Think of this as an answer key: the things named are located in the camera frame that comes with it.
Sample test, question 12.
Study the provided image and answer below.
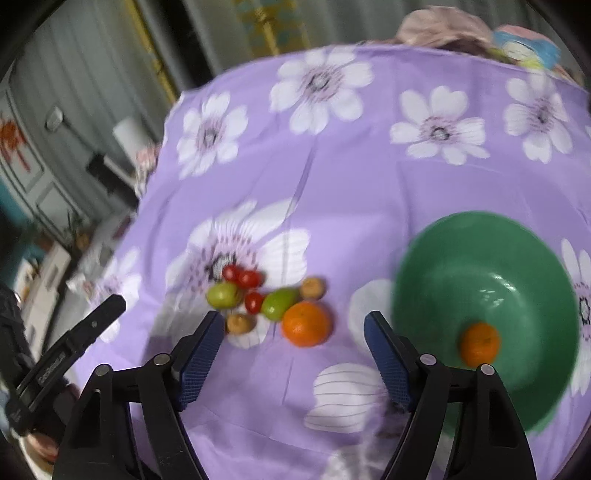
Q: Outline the yellow lemon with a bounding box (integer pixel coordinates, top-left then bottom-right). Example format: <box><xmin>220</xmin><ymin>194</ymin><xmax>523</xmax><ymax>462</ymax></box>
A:
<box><xmin>206</xmin><ymin>282</ymin><xmax>243</xmax><ymax>310</ymax></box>

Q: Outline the grey curtain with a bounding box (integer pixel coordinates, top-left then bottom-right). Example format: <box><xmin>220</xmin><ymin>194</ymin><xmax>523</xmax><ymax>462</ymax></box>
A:
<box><xmin>180</xmin><ymin>0</ymin><xmax>416</xmax><ymax>79</ymax></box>

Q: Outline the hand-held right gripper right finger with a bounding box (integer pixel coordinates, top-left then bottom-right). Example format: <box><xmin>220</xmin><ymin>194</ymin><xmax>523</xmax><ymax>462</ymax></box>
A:
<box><xmin>363</xmin><ymin>311</ymin><xmax>539</xmax><ymax>480</ymax></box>

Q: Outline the green jujube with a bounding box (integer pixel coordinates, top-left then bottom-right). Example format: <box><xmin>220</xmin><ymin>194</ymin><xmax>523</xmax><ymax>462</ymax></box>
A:
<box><xmin>261</xmin><ymin>288</ymin><xmax>300</xmax><ymax>321</ymax></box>

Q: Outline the brown longan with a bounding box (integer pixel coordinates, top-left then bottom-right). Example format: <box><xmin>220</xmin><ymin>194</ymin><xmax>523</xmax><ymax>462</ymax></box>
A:
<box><xmin>300</xmin><ymin>277</ymin><xmax>327</xmax><ymax>300</ymax></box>
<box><xmin>226</xmin><ymin>314</ymin><xmax>256</xmax><ymax>336</ymax></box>

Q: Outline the orange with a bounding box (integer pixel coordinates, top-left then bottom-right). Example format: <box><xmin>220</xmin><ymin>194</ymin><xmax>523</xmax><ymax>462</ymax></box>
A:
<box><xmin>458</xmin><ymin>322</ymin><xmax>502</xmax><ymax>367</ymax></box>
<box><xmin>281</xmin><ymin>301</ymin><xmax>333</xmax><ymax>348</ymax></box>

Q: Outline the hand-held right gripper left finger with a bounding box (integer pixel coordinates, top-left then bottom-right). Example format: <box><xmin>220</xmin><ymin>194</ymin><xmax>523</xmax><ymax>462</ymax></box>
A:
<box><xmin>52</xmin><ymin>310</ymin><xmax>226</xmax><ymax>480</ymax></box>

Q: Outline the dark cloth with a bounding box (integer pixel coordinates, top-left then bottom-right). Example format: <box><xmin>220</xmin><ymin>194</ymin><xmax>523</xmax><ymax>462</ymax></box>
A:
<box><xmin>0</xmin><ymin>281</ymin><xmax>35</xmax><ymax>384</ymax></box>

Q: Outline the white cylinder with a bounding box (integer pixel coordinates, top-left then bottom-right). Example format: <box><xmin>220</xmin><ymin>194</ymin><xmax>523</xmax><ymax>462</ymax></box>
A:
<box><xmin>113</xmin><ymin>115</ymin><xmax>155</xmax><ymax>158</ymax></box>

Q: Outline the black box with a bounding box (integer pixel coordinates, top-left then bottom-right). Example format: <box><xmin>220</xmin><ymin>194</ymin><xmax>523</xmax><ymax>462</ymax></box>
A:
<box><xmin>85</xmin><ymin>154</ymin><xmax>139</xmax><ymax>195</ymax></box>

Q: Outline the yellow patterned curtain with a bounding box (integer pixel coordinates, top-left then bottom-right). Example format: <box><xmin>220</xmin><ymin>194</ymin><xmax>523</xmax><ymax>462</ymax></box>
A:
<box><xmin>235</xmin><ymin>0</ymin><xmax>310</xmax><ymax>56</ymax></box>

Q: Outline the purple floral tablecloth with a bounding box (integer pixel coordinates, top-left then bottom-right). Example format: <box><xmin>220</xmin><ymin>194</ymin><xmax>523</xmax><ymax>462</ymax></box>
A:
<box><xmin>74</xmin><ymin>44</ymin><xmax>591</xmax><ymax>480</ymax></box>

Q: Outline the cartoon printed pillow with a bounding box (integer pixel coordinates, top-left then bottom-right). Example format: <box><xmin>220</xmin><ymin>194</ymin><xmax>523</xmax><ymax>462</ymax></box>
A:
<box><xmin>492</xmin><ymin>25</ymin><xmax>561</xmax><ymax>70</ymax></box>

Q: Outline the green plastic bowl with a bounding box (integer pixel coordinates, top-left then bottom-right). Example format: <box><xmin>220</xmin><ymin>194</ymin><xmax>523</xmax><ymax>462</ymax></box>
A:
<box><xmin>392</xmin><ymin>211</ymin><xmax>580</xmax><ymax>435</ymax></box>

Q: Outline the pink cloth pile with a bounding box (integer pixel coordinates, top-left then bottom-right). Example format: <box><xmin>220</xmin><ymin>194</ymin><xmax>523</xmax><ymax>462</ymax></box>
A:
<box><xmin>397</xmin><ymin>6</ymin><xmax>497</xmax><ymax>51</ymax></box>

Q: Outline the white cabinet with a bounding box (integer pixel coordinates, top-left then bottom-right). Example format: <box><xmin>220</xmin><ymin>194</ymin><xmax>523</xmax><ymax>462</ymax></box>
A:
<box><xmin>0</xmin><ymin>83</ymin><xmax>88</xmax><ymax>241</ymax></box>

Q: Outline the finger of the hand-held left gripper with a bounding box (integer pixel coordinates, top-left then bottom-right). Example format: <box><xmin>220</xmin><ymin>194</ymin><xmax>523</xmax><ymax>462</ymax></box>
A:
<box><xmin>60</xmin><ymin>294</ymin><xmax>127</xmax><ymax>360</ymax></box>

